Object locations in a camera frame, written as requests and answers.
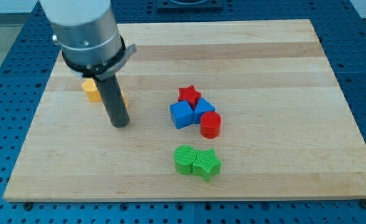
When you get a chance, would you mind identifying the yellow pentagon block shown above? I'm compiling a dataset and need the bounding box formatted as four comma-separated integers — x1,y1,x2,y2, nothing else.
81,78,102,103

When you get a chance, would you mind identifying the yellow heart block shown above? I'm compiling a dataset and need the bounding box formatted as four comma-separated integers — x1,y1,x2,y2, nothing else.
121,92,129,108

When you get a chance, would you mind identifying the blue triangle block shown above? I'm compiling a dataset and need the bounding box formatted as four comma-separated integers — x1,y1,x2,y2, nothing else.
193,97,216,124

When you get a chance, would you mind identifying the green cylinder block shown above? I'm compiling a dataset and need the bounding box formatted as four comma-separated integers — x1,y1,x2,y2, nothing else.
173,145,196,175

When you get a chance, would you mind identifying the red cylinder block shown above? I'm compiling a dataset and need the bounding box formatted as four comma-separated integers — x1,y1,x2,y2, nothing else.
200,111,222,139

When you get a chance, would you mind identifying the green star block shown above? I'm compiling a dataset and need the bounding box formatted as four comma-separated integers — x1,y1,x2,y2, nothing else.
192,149,222,182

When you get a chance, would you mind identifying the red star block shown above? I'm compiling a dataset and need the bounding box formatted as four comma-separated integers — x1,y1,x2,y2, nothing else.
178,85,202,110

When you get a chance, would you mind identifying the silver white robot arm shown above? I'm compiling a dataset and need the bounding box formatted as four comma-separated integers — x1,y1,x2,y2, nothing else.
39,0,136,128

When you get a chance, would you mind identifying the wooden board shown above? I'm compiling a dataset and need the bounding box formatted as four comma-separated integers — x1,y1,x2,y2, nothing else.
4,19,366,203

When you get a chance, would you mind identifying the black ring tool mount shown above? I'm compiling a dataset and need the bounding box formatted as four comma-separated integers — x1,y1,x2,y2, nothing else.
62,36,137,81

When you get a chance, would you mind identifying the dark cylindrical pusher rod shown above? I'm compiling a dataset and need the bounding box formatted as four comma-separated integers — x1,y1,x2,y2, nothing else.
94,76,130,128

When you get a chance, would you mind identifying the blue cube block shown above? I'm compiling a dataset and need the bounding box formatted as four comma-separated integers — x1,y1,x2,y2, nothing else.
170,100,194,129

